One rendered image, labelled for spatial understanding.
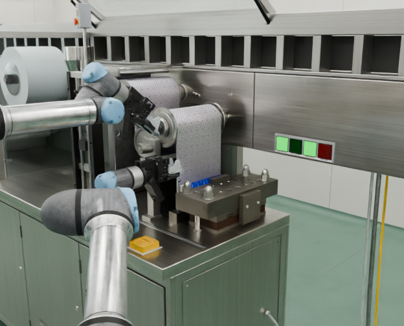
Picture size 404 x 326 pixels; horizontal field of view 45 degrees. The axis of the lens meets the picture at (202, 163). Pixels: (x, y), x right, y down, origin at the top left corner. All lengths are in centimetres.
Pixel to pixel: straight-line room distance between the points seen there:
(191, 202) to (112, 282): 71
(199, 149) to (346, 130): 54
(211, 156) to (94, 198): 79
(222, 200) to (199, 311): 38
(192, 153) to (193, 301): 54
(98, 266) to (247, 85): 108
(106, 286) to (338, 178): 362
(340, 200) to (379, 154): 289
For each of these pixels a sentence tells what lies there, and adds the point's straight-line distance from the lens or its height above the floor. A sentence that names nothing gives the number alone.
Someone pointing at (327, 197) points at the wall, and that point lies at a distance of 458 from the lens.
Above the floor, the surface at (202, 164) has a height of 110.
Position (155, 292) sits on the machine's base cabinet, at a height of 78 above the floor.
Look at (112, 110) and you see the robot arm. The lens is 142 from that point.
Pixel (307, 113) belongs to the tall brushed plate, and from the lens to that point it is 176.
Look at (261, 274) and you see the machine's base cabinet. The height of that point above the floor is 70.
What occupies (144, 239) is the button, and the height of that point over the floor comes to 92.
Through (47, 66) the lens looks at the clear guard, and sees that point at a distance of 261.
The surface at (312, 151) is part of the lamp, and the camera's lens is 176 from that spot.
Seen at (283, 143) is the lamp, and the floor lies 119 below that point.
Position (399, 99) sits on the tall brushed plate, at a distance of 161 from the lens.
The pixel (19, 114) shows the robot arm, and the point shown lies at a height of 138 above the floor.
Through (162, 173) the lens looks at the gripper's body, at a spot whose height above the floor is 111.
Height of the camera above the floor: 156
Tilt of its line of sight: 14 degrees down
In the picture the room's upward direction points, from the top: straight up
